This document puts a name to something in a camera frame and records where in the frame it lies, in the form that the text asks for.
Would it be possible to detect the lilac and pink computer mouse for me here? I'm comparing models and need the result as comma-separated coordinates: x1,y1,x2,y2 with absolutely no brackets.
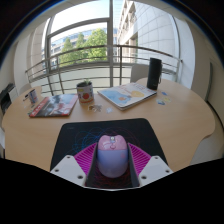
96,134,130,179

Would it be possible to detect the black cylinder speaker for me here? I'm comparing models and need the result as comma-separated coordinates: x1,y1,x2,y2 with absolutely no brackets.
146,57,163,91

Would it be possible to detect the red cover magazine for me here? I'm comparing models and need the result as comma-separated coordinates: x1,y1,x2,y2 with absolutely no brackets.
27,93,79,118

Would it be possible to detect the black printed mouse pad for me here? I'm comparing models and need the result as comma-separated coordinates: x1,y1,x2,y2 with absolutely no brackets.
49,117,168,189

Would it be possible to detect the small printed plant pot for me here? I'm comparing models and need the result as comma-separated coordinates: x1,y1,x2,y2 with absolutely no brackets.
76,79,95,104

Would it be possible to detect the light blue illustrated booklet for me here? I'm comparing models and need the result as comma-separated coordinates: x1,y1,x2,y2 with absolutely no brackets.
97,82,158,111

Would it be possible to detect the colourful sticker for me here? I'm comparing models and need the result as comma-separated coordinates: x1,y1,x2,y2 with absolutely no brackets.
87,104,103,113

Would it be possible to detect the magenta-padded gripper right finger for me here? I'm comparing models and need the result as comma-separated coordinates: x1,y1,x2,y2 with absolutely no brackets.
127,143,174,188

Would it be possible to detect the black and white office printer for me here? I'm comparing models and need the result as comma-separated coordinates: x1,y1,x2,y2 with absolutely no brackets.
0,83,16,116

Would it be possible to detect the grey metal balcony railing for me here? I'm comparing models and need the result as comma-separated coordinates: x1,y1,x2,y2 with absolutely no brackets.
24,44,184,96

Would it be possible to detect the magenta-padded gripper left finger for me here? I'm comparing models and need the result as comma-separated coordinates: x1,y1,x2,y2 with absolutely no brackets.
49,143,98,188

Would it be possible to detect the white chair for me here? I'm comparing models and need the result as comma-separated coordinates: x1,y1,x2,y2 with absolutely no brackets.
129,63,151,84

